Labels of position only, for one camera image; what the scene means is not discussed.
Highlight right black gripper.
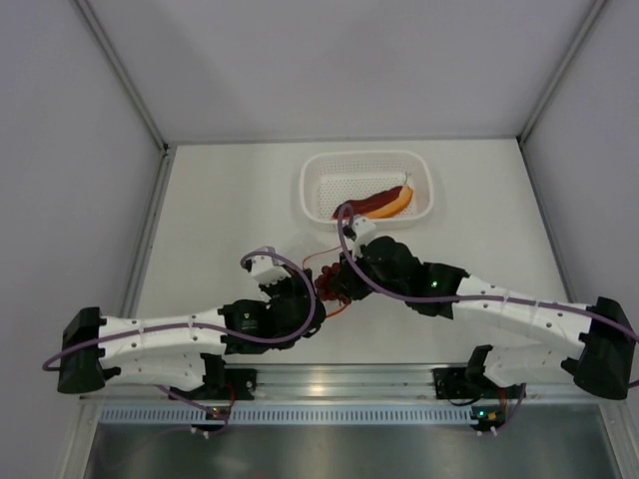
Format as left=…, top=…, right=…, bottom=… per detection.
left=332, top=243, right=409, bottom=301

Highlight fake purple grapes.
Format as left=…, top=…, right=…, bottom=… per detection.
left=315, top=262, right=351, bottom=305

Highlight clear zip top bag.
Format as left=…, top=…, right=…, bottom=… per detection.
left=300, top=235, right=350, bottom=318

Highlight fake orange food piece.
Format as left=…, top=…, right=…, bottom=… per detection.
left=330, top=174, right=414, bottom=220

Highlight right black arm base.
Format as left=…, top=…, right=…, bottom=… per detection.
left=432, top=367, right=481, bottom=401

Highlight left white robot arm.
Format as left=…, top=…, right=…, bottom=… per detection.
left=49, top=272, right=326, bottom=399

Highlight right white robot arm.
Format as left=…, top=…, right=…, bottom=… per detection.
left=337, top=237, right=638, bottom=400

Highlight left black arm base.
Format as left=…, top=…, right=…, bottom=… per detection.
left=198, top=367, right=258, bottom=401

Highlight white perforated plastic basket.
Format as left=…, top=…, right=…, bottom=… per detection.
left=299, top=150, right=434, bottom=232

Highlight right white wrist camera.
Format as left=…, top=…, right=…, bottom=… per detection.
left=343, top=216, right=377, bottom=245

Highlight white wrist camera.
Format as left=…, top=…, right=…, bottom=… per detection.
left=343, top=216, right=377, bottom=245
left=243, top=246, right=291, bottom=286

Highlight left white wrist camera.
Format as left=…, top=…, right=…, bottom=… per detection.
left=243, top=246, right=291, bottom=286

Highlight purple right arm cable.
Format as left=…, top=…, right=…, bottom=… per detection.
left=336, top=203, right=639, bottom=345

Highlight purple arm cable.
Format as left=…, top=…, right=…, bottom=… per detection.
left=336, top=203, right=639, bottom=345
left=41, top=251, right=319, bottom=373

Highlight aluminium mounting rail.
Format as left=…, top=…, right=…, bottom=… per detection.
left=219, top=362, right=500, bottom=400

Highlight grey slotted cable duct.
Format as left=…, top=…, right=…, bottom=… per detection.
left=100, top=404, right=502, bottom=426

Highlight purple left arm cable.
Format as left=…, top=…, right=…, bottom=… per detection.
left=41, top=251, right=319, bottom=373

